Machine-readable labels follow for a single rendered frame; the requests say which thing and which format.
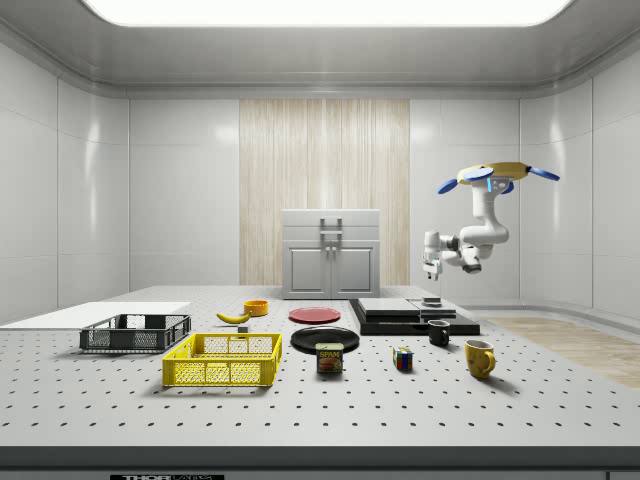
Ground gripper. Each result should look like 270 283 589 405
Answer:
421 254 446 282

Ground black mug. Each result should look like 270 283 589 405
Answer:
427 319 451 347

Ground black stove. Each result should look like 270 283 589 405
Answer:
348 295 481 337

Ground white cabinet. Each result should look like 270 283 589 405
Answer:
281 208 381 300

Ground yellow mug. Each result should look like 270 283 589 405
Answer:
464 339 497 380

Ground drone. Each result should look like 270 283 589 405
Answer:
437 160 561 196

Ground red plate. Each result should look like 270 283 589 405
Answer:
288 306 342 324

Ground flat-sided can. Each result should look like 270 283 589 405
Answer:
315 342 345 375

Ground black plate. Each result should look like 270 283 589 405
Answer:
290 325 361 353

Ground banana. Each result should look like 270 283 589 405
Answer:
215 310 254 326

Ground yellow basket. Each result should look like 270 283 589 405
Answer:
161 333 283 388

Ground dark grey basket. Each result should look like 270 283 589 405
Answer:
79 313 193 354

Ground white board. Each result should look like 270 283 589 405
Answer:
0 301 192 330

